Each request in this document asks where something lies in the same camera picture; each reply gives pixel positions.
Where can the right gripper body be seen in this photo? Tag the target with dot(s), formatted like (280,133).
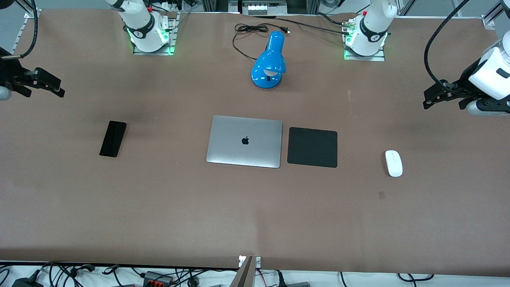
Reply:
(8,76)

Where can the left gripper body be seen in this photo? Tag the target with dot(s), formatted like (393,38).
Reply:
(464,83)

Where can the white computer mouse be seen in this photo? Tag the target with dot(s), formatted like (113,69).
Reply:
(393,164)

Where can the black smartphone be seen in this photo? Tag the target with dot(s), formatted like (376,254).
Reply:
(112,139)

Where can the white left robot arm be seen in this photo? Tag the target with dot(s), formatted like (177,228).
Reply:
(372,32)

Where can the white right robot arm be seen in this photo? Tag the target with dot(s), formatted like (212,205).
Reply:
(143,24)

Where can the black square mouse pad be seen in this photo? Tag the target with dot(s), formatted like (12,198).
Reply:
(312,147)

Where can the blue desk lamp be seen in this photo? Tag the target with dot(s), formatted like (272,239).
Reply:
(271,59)

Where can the black power adapter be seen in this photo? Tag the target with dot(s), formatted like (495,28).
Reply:
(26,283)

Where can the white power strip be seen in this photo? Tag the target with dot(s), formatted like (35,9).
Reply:
(261,8)

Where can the silver closed laptop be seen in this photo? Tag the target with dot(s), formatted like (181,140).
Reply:
(243,151)

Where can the grey box with orange connectors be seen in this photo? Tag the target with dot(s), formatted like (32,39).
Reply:
(157,279)

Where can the black plug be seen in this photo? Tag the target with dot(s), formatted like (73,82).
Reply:
(193,282)

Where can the aluminium frame rail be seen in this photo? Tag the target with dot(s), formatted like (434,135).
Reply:
(31,14)
(492,20)

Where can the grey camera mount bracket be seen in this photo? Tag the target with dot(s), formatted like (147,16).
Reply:
(248,275)

